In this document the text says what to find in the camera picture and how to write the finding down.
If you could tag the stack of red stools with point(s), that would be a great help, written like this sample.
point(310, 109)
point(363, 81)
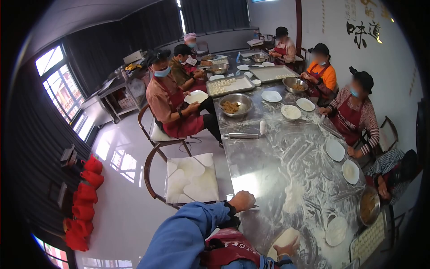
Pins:
point(84, 201)

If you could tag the thin metal knife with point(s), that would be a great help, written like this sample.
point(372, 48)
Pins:
point(254, 206)

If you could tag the person's right hand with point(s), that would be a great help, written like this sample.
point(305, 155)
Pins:
point(286, 249)

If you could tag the large window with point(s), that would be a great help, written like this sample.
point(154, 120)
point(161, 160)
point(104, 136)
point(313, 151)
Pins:
point(62, 87)

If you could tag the white seat cushion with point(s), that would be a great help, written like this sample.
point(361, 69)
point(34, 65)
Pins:
point(159, 134)
point(191, 178)

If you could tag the metal rolling pin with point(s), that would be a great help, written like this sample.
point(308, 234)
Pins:
point(242, 135)
point(332, 130)

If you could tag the flour pile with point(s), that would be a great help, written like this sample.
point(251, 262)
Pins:
point(292, 198)

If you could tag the metal bowl with filling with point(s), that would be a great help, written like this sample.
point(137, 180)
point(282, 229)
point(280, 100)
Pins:
point(368, 205)
point(235, 105)
point(295, 84)

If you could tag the person's left hand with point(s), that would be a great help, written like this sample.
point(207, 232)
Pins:
point(241, 201)

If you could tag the wooden chair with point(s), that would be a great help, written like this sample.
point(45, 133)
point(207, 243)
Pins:
point(142, 121)
point(147, 176)
point(389, 134)

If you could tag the black wrist band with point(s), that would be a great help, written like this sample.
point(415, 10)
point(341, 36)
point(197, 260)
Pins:
point(231, 215)

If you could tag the small window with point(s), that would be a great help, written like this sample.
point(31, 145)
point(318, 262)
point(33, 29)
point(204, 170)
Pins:
point(55, 255)

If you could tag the metal tray with dumplings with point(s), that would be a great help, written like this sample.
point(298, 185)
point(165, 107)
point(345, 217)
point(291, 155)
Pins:
point(231, 85)
point(368, 240)

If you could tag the white bowl with flour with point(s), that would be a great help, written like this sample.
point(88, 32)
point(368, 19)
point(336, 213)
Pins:
point(291, 112)

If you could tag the steel work counter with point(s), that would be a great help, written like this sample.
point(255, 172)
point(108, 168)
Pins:
point(111, 97)

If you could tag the small white bowl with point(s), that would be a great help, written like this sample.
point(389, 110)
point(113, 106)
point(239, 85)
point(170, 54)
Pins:
point(256, 82)

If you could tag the person's body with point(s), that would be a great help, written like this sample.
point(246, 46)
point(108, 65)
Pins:
point(235, 250)

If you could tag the dark curtain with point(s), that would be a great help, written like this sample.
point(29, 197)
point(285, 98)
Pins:
point(114, 43)
point(215, 15)

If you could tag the person's right fingers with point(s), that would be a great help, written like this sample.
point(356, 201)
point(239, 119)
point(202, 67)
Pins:
point(295, 242)

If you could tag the person's left fingers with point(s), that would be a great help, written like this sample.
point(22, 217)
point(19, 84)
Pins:
point(252, 201)

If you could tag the white dough log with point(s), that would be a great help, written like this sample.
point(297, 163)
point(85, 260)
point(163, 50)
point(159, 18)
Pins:
point(281, 239)

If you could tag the short white dough roll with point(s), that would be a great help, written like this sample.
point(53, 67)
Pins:
point(263, 127)

